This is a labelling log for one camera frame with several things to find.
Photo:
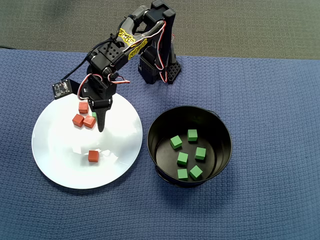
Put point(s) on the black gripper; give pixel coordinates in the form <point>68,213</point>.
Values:
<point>101,103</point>

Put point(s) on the green wooden cube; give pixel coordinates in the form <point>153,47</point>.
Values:
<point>192,135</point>
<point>93,115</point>
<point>176,142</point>
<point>182,173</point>
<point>182,158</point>
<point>195,172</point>
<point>200,153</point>

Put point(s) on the white round plate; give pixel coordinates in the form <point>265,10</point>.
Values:
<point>57,162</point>

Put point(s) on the red wooden cube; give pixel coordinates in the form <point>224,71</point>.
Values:
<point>93,156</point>
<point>89,121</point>
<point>83,108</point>
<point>78,120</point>

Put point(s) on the black metal pot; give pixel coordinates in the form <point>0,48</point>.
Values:
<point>162,160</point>

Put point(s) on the blue woven cloth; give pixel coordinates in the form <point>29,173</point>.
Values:
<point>250,212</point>

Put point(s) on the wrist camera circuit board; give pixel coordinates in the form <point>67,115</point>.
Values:
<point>60,89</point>

